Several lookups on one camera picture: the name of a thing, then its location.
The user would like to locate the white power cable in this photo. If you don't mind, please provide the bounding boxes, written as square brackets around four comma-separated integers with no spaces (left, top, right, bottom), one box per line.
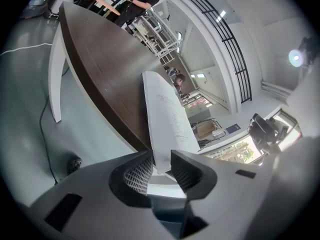
[0,42,54,56]

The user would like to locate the clothes rack with garments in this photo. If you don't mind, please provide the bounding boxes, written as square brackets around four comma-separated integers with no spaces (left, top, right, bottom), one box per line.
[191,118,224,145]

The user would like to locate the round ceiling lamp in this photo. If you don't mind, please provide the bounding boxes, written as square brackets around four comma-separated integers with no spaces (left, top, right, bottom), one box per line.
[288,49,305,68]

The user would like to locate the black mezzanine railing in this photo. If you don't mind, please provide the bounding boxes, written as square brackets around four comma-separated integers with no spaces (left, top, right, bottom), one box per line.
[169,0,253,104]

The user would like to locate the grey locker cabinet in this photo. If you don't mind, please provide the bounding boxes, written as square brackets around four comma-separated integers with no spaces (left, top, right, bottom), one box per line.
[186,106,214,121]

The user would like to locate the dark blue cover book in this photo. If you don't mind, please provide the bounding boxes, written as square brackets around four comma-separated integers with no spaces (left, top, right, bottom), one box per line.
[141,70,201,176]

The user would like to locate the black floor cable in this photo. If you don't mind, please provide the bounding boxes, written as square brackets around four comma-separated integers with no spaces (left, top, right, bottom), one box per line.
[39,66,71,185]

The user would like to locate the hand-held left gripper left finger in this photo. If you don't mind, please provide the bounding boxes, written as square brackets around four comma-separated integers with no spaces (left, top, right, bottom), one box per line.
[29,150,181,240]

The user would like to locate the dark wooden table white legs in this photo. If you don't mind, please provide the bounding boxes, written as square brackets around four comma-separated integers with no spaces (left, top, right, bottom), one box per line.
[48,1,181,153]

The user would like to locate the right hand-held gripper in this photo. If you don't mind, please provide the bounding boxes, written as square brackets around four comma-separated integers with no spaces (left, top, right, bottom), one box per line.
[256,112,289,155]

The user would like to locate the white shelving rack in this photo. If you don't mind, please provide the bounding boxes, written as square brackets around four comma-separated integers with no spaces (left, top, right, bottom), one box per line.
[129,7,184,65]

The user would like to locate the person's right hand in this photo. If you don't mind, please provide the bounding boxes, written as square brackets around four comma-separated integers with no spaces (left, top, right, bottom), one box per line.
[247,121,259,136]

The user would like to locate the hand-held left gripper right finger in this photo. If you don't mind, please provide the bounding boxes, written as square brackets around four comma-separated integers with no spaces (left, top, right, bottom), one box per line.
[170,148,273,240]

